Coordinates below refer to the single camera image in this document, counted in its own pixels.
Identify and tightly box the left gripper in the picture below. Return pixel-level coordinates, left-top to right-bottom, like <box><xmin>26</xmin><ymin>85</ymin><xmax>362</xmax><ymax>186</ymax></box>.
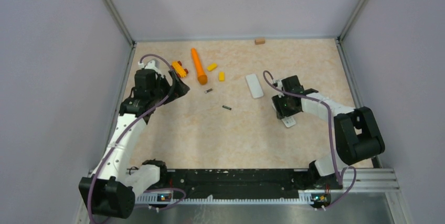
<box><xmin>150</xmin><ymin>69</ymin><xmax>189</xmax><ymax>106</ymax></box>

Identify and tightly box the white air conditioner remote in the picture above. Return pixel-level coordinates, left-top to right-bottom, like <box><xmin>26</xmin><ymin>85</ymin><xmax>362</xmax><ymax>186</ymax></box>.
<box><xmin>281</xmin><ymin>116</ymin><xmax>296</xmax><ymax>128</ymax></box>

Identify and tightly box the white remote with dark screen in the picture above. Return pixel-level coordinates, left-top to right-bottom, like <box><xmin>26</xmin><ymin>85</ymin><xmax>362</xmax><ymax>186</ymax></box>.
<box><xmin>245</xmin><ymin>73</ymin><xmax>264</xmax><ymax>99</ymax></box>

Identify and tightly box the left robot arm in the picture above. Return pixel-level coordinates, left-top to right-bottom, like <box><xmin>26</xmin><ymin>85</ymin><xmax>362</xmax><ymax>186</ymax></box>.
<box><xmin>79</xmin><ymin>69</ymin><xmax>190</xmax><ymax>223</ymax></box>

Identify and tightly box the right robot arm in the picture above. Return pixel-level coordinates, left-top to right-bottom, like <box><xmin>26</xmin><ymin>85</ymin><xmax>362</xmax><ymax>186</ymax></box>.
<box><xmin>267</xmin><ymin>75</ymin><xmax>386</xmax><ymax>188</ymax></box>

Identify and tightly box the yellow toy car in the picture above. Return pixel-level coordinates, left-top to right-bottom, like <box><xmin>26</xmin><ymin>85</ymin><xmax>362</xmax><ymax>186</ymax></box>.
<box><xmin>171</xmin><ymin>61</ymin><xmax>188</xmax><ymax>78</ymax></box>

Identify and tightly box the orange toy microphone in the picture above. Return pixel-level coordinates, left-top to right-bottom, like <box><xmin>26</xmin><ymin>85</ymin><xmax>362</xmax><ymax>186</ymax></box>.
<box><xmin>190</xmin><ymin>48</ymin><xmax>208</xmax><ymax>85</ymax></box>

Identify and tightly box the yellow block upper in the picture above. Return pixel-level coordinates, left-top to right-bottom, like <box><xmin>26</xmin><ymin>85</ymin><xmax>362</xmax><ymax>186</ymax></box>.
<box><xmin>206</xmin><ymin>63</ymin><xmax>218</xmax><ymax>72</ymax></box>

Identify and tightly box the yellow block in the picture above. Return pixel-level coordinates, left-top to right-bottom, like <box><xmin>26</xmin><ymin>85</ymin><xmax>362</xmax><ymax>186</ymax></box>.
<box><xmin>218</xmin><ymin>71</ymin><xmax>225</xmax><ymax>82</ymax></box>
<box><xmin>206</xmin><ymin>63</ymin><xmax>218</xmax><ymax>72</ymax></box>

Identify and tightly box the yellow block lower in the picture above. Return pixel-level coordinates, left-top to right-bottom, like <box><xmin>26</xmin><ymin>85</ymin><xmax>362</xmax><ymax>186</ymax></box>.
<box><xmin>218</xmin><ymin>71</ymin><xmax>225</xmax><ymax>82</ymax></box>

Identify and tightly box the brown wooden block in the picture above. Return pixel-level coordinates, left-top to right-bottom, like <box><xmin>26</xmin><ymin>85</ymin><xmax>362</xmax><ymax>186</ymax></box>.
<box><xmin>255</xmin><ymin>38</ymin><xmax>266</xmax><ymax>45</ymax></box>

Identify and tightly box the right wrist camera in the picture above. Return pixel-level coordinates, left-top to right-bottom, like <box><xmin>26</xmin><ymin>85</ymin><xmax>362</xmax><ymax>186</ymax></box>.
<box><xmin>273</xmin><ymin>79</ymin><xmax>283</xmax><ymax>90</ymax></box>

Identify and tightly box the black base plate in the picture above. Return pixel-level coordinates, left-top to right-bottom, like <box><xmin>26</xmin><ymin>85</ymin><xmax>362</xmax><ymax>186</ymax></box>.
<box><xmin>150</xmin><ymin>169</ymin><xmax>342</xmax><ymax>200</ymax></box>

